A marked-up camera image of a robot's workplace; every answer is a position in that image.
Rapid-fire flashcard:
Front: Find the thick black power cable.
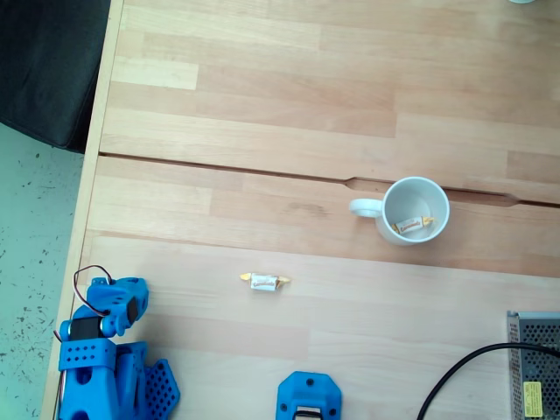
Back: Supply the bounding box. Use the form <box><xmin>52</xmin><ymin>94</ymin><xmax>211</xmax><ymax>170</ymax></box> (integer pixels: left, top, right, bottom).
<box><xmin>416</xmin><ymin>343</ymin><xmax>560</xmax><ymax>420</ymax></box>

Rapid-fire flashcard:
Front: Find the light wooden base board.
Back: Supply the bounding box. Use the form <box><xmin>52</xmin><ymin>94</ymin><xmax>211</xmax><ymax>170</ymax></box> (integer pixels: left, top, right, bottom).
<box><xmin>67</xmin><ymin>235</ymin><xmax>560</xmax><ymax>420</ymax></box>

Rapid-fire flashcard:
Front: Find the blue post mount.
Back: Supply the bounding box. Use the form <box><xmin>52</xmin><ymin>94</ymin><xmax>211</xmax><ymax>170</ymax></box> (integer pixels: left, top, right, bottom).
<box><xmin>276</xmin><ymin>370</ymin><xmax>343</xmax><ymax>420</ymax></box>

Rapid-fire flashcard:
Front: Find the metal mesh power supply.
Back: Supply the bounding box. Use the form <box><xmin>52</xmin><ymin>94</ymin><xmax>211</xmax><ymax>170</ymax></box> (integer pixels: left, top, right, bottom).
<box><xmin>506</xmin><ymin>310</ymin><xmax>560</xmax><ymax>420</ymax></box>

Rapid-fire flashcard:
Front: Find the white sweet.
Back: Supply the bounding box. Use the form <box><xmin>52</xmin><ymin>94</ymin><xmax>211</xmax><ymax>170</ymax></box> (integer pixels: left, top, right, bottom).
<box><xmin>239</xmin><ymin>271</ymin><xmax>293</xmax><ymax>293</ymax></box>
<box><xmin>391</xmin><ymin>215</ymin><xmax>438</xmax><ymax>236</ymax></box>

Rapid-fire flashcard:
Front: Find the black upholstered seat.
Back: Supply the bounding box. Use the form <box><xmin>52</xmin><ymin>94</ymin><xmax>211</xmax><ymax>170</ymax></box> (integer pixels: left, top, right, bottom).
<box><xmin>0</xmin><ymin>0</ymin><xmax>110</xmax><ymax>154</ymax></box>

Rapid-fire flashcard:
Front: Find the red white black servo wire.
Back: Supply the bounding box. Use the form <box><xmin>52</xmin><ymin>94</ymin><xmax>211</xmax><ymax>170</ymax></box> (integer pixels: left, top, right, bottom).
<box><xmin>72</xmin><ymin>264</ymin><xmax>113</xmax><ymax>317</ymax></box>

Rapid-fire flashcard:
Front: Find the white ceramic mug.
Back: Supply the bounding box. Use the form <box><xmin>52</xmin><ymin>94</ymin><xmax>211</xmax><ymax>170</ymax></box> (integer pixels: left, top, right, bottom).
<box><xmin>348</xmin><ymin>176</ymin><xmax>451</xmax><ymax>247</ymax></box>

